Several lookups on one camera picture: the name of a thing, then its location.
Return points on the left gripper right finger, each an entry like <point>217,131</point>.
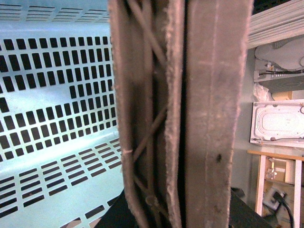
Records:
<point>216,52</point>

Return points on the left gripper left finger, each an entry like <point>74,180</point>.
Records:
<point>148,47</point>

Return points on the light blue plastic basket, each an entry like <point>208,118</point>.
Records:
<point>60,158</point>

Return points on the white curtain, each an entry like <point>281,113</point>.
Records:
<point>280,22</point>

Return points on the white wooden shelf unit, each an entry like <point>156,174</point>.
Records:
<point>281,172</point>

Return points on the lower black display tray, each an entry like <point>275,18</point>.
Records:
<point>241,215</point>

